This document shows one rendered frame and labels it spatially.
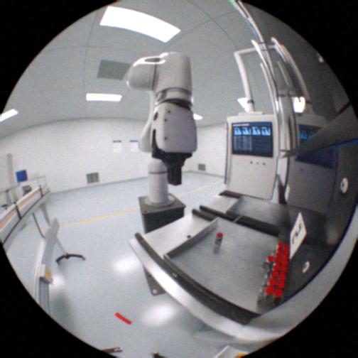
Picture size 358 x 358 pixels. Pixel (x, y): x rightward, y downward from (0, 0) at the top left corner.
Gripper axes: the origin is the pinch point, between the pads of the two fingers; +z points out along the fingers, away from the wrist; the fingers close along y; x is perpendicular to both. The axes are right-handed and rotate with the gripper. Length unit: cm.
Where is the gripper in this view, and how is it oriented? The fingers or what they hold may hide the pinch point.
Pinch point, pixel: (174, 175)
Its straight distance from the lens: 25.2
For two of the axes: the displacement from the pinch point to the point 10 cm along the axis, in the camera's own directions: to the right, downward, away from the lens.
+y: 7.4, -1.4, 6.5
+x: -6.7, -1.6, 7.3
